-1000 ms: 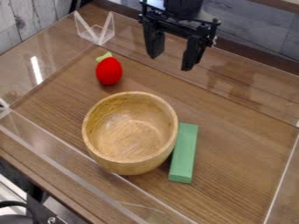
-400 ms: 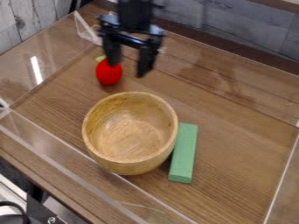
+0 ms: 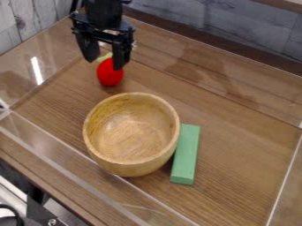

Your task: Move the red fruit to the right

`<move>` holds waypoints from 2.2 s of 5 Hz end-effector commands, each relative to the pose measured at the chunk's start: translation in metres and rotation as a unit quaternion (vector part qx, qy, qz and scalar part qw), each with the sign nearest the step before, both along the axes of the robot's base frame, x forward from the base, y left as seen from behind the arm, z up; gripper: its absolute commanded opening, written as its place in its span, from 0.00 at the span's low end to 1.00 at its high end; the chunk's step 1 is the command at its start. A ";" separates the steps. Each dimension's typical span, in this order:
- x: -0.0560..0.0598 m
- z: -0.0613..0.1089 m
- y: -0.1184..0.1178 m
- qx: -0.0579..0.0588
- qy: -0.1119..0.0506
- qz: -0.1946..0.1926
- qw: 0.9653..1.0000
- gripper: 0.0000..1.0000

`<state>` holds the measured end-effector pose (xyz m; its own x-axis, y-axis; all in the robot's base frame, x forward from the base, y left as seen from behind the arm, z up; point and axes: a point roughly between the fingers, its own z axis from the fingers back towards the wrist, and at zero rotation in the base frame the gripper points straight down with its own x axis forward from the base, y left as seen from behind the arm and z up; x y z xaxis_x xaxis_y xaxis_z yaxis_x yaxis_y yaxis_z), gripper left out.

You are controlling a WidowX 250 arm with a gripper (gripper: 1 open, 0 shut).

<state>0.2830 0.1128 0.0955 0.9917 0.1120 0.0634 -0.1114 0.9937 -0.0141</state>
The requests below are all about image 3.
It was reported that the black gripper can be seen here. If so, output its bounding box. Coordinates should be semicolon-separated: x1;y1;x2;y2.
70;0;135;71

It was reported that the black metal stand with cable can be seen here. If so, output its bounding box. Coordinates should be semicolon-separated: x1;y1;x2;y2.
0;196;69;226

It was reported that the red plush fruit green leaf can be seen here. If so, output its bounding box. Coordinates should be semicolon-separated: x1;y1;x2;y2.
97;52;125;87

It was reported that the clear acrylic enclosure wall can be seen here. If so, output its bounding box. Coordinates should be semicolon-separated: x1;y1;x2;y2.
0;20;302;226

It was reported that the green rectangular block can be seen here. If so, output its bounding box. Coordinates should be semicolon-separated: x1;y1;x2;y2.
170;124;201;185

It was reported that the wooden bowl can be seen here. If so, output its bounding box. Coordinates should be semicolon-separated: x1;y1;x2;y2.
83;92;181;177

